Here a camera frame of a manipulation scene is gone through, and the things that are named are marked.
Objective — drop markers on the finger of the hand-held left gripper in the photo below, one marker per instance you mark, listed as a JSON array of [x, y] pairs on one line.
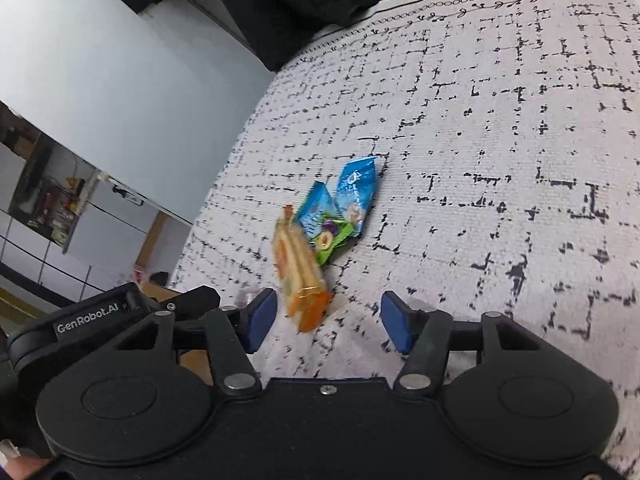
[[195, 299]]

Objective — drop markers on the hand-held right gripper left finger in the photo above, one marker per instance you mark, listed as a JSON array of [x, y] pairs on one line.
[[260, 320]]

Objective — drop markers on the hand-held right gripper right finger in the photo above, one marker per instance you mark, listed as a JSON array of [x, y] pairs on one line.
[[398, 322]]

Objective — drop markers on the beige biscuit packet orange ends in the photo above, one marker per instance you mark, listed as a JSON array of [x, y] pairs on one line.
[[300, 265]]

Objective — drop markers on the green and blue nut packet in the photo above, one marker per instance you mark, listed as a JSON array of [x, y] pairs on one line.
[[320, 230]]

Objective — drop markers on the blue snack packet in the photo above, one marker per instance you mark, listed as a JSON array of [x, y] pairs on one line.
[[356, 190]]

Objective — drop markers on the person's left hand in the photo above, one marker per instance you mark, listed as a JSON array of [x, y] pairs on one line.
[[20, 467]]

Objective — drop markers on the wooden panel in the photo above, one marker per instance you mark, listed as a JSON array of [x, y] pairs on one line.
[[150, 245]]

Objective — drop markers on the white cabinet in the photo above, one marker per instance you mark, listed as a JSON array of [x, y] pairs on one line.
[[100, 230]]

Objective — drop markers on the cluttered kitchen shelf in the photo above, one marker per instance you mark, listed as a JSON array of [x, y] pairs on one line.
[[50, 195]]

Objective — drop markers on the white printed blanket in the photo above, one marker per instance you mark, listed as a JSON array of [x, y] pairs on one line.
[[500, 110]]

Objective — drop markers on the grey door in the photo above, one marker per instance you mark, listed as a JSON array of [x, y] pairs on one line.
[[220, 20]]

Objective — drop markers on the black coat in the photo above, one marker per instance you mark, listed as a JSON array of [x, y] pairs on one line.
[[310, 5]]

